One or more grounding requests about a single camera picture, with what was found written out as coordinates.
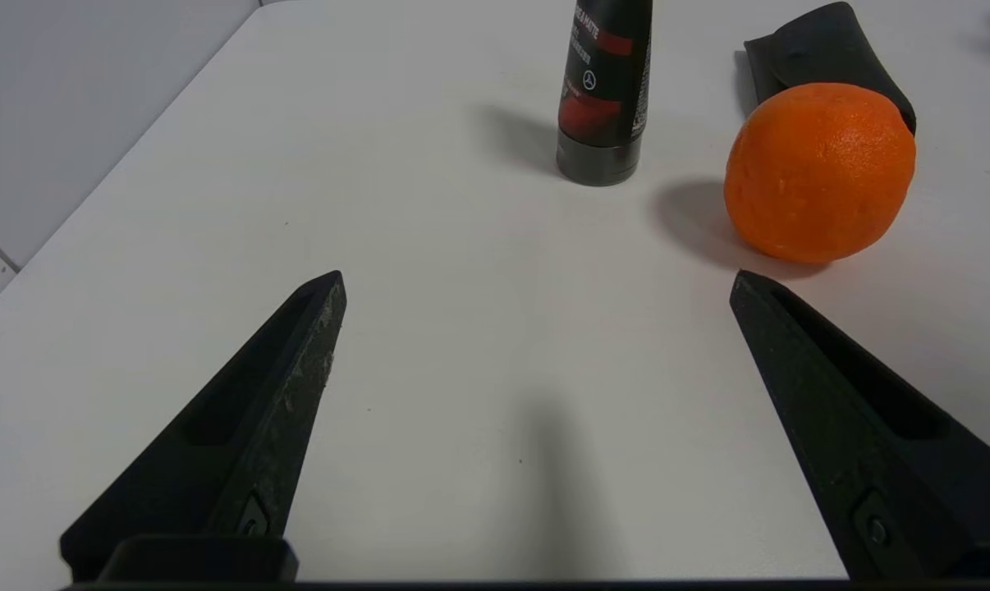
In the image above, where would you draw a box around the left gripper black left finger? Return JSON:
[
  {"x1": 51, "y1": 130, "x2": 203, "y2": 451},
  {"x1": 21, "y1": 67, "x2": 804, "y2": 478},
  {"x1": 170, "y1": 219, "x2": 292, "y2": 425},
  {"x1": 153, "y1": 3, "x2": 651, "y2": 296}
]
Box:
[{"x1": 60, "y1": 270, "x2": 348, "y2": 583}]

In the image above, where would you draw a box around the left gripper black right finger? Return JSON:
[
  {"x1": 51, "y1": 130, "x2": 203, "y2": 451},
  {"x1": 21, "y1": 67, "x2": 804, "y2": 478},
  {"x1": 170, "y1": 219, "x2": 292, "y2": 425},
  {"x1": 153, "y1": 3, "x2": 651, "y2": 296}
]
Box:
[{"x1": 729, "y1": 270, "x2": 990, "y2": 582}]

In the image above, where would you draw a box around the orange fruit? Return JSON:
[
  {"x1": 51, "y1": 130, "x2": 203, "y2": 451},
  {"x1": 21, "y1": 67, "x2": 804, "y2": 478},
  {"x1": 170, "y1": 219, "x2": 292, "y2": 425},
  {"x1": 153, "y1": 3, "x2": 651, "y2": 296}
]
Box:
[{"x1": 724, "y1": 82, "x2": 917, "y2": 264}]

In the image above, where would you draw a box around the black fabric pouch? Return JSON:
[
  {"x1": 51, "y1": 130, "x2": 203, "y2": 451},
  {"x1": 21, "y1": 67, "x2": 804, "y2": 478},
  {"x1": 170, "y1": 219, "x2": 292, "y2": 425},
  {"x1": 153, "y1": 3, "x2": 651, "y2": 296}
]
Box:
[{"x1": 744, "y1": 2, "x2": 917, "y2": 136}]

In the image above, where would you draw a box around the black cosmetic tube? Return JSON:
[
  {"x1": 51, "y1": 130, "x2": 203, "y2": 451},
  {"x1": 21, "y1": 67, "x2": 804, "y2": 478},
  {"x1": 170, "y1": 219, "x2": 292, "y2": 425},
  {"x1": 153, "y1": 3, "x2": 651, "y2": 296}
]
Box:
[{"x1": 556, "y1": 0, "x2": 653, "y2": 187}]

